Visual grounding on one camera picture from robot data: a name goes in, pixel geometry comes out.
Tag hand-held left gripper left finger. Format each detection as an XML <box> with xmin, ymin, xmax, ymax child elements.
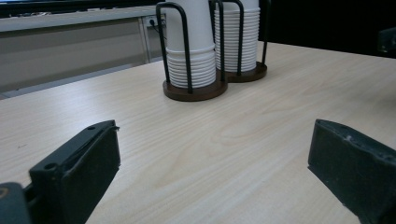
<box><xmin>28</xmin><ymin>119</ymin><xmax>121</xmax><ymax>224</ymax></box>

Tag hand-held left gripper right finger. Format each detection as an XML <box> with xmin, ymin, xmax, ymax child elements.
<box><xmin>307</xmin><ymin>119</ymin><xmax>396</xmax><ymax>224</ymax></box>

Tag grey ledge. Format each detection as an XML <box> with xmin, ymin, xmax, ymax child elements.
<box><xmin>0</xmin><ymin>5</ymin><xmax>161</xmax><ymax>34</ymax></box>

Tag stack of white paper cups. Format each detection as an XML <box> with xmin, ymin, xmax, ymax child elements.
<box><xmin>164</xmin><ymin>0</ymin><xmax>218</xmax><ymax>89</ymax></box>
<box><xmin>214</xmin><ymin>0</ymin><xmax>262</xmax><ymax>73</ymax></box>

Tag black wire cup holder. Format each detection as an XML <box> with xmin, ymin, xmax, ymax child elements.
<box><xmin>155</xmin><ymin>0</ymin><xmax>271</xmax><ymax>103</ymax></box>

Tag black cable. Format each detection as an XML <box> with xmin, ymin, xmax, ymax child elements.
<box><xmin>149</xmin><ymin>19</ymin><xmax>168</xmax><ymax>40</ymax></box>

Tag white wall socket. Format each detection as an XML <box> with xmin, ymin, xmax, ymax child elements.
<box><xmin>145</xmin><ymin>15</ymin><xmax>159</xmax><ymax>28</ymax></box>

